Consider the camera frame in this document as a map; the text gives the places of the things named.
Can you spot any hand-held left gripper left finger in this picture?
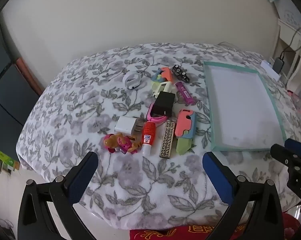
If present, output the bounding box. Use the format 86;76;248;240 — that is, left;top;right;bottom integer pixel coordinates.
17;151;99;240

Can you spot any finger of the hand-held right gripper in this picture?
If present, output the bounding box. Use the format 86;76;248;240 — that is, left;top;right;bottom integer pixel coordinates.
284;138;301;158
270;144;299;167

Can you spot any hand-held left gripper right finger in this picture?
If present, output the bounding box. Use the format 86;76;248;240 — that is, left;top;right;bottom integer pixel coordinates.
202;151;284;240

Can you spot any pink puppy toy figure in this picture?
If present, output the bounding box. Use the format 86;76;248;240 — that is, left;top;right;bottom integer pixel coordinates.
103;133;142;155

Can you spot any orange blue green toy knife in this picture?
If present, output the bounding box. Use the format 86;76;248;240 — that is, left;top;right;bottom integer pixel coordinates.
174;109;197;155

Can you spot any white tray with teal rim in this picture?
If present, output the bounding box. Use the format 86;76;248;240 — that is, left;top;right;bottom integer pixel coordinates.
203;60;287;152

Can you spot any white charger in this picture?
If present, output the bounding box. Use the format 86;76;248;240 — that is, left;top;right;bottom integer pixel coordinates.
114;116;144;137

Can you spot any red and white tube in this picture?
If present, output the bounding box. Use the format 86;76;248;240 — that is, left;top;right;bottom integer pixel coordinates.
141;121;156;155

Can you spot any pink plastic wristband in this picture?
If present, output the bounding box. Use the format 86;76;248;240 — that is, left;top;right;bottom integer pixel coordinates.
147;102;174;123

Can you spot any black charger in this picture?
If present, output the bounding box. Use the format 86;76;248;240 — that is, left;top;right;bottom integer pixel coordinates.
150;91;176;117

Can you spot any cream plastic toy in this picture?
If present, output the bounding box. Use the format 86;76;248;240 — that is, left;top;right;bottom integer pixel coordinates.
150;80;176;98

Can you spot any white plastic ring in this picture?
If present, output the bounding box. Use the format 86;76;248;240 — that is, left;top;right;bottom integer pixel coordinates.
122;70;142;90

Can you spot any black toy car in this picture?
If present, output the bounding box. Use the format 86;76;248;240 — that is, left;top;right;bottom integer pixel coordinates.
172;64;191;83

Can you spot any orange and blue plastic toy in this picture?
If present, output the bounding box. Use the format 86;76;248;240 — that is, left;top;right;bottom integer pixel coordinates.
150;66;174;84

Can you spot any grey floral blanket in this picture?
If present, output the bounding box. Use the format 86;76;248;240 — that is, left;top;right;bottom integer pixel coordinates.
17;42;301;230

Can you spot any red embroidered cloth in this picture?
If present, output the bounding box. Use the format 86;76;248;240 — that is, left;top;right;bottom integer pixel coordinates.
129;224;231;240

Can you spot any dark grey power adapter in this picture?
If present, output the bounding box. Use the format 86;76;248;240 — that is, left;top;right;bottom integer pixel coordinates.
272;57;286;73

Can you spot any green packaging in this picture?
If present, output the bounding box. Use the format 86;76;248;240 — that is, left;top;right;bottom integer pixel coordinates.
0;144;21;173

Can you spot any purple lighter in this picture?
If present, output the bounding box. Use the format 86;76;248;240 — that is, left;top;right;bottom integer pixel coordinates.
175;81;196;105

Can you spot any white shelf unit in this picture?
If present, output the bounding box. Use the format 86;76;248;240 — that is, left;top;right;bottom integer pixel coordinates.
275;0;301;85

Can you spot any black adapter cable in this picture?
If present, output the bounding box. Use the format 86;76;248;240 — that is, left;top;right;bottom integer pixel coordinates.
280;27;301;58

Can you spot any brown wooden bed frame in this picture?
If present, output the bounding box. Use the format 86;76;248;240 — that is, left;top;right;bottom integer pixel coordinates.
18;57;44;97

